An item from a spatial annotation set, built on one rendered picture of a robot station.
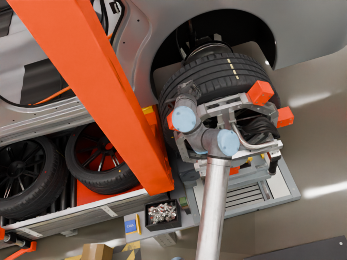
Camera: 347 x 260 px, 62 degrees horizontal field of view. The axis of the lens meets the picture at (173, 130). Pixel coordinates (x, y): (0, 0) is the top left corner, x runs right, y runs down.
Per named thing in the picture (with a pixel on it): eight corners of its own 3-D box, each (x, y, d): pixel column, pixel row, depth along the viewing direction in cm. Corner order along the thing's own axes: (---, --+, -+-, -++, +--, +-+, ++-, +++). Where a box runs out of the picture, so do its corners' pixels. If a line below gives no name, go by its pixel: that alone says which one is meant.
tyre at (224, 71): (164, 137, 200) (256, 117, 203) (170, 166, 187) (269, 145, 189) (150, 65, 146) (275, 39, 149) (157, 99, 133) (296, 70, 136)
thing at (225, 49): (222, 81, 207) (240, 44, 183) (225, 89, 203) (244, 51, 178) (179, 80, 198) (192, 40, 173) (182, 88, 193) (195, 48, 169)
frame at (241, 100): (269, 141, 181) (277, 82, 136) (273, 150, 177) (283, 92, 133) (185, 164, 184) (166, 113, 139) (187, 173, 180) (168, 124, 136)
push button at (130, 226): (136, 220, 183) (135, 218, 181) (137, 230, 179) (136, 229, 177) (125, 222, 183) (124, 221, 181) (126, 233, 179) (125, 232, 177)
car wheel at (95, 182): (137, 110, 257) (128, 93, 238) (171, 166, 220) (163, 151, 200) (69, 147, 250) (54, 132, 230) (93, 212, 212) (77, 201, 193)
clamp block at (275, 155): (273, 144, 144) (274, 138, 139) (281, 159, 139) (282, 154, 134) (263, 146, 144) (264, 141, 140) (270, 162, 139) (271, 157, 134)
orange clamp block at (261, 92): (257, 95, 143) (268, 82, 137) (263, 107, 139) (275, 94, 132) (246, 93, 140) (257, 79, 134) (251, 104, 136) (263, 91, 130)
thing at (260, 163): (254, 139, 239) (254, 133, 231) (271, 178, 218) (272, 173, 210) (195, 156, 242) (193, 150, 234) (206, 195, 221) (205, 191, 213)
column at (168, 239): (173, 230, 220) (160, 213, 186) (176, 243, 214) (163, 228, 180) (161, 233, 221) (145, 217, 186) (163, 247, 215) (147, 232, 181)
